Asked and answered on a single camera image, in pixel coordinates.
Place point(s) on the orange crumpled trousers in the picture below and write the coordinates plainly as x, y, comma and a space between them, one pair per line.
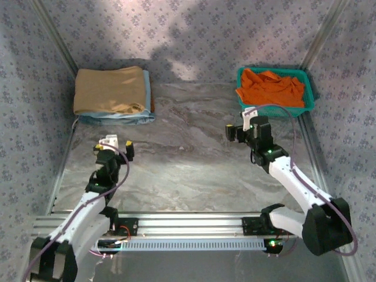
270, 91

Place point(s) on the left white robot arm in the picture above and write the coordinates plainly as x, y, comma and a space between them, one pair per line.
85, 217

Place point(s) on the black controller board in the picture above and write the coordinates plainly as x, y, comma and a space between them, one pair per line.
110, 246
273, 245

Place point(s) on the aluminium corner post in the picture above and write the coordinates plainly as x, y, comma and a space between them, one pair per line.
56, 38
323, 35

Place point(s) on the left black controller board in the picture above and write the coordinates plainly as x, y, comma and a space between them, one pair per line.
110, 246

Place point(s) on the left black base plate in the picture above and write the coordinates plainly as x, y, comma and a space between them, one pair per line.
129, 226

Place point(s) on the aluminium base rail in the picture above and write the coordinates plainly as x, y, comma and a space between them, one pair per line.
191, 223

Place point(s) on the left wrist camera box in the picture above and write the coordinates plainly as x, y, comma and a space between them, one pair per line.
109, 142

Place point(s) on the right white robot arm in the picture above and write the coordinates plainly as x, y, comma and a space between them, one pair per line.
296, 188

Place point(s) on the tan trousers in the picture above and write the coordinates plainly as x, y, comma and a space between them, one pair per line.
108, 91

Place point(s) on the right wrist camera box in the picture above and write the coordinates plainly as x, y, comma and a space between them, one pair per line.
248, 117

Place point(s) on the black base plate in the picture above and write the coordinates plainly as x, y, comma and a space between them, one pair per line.
251, 226
129, 226

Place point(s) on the teal plastic basket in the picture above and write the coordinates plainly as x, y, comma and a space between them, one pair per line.
276, 112

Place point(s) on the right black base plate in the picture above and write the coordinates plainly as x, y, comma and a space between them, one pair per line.
251, 226

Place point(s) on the right black controller board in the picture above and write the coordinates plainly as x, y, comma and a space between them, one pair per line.
273, 245

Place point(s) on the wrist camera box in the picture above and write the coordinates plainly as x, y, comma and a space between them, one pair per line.
248, 117
109, 142

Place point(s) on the light blue folded trousers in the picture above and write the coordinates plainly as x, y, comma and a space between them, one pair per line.
117, 120

